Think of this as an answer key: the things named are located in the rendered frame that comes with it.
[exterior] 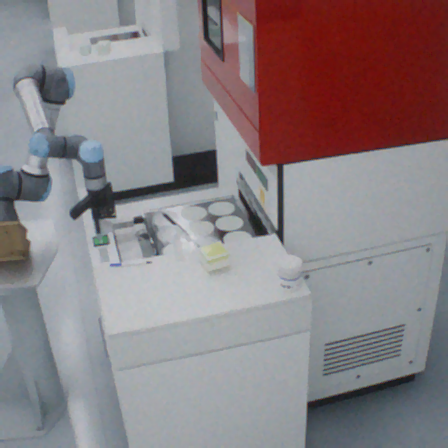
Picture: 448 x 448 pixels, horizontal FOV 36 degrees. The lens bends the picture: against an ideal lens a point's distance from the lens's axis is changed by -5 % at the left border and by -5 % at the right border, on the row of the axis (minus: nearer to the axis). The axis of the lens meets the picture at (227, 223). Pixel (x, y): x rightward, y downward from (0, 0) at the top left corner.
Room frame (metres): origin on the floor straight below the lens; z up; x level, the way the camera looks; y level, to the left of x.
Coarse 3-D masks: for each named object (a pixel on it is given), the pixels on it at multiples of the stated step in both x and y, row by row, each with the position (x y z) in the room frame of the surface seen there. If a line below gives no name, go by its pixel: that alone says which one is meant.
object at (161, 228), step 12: (192, 204) 2.34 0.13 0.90; (204, 204) 2.33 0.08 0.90; (156, 216) 2.27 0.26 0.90; (216, 216) 2.24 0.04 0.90; (240, 216) 2.23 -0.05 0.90; (156, 228) 2.18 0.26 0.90; (168, 228) 2.18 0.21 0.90; (216, 228) 2.16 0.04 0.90; (240, 228) 2.15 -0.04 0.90; (156, 240) 2.10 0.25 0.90; (168, 240) 2.10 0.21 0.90; (204, 240) 2.09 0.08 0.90; (216, 240) 2.09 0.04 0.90
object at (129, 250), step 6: (114, 234) 2.19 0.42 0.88; (126, 240) 2.14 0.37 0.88; (132, 240) 2.14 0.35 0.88; (120, 246) 2.11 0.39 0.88; (126, 246) 2.10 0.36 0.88; (132, 246) 2.10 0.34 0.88; (138, 246) 2.10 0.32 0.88; (120, 252) 2.07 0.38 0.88; (126, 252) 2.07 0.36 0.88; (132, 252) 2.07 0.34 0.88; (138, 252) 2.06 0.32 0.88; (120, 258) 2.03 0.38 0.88; (126, 258) 2.03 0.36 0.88; (132, 258) 2.03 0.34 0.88; (138, 258) 2.03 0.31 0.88
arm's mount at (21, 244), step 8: (0, 224) 2.13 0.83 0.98; (8, 224) 2.13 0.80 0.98; (16, 224) 2.13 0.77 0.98; (0, 232) 2.13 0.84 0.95; (8, 232) 2.13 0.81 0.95; (16, 232) 2.14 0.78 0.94; (24, 232) 2.21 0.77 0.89; (0, 240) 2.13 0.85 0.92; (8, 240) 2.13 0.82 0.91; (16, 240) 2.14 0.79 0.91; (24, 240) 2.18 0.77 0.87; (0, 248) 2.13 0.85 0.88; (8, 248) 2.13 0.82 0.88; (16, 248) 2.14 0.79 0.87; (24, 248) 2.16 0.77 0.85; (0, 256) 2.13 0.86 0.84; (8, 256) 2.13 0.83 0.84; (16, 256) 2.13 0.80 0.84; (24, 256) 2.14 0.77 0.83
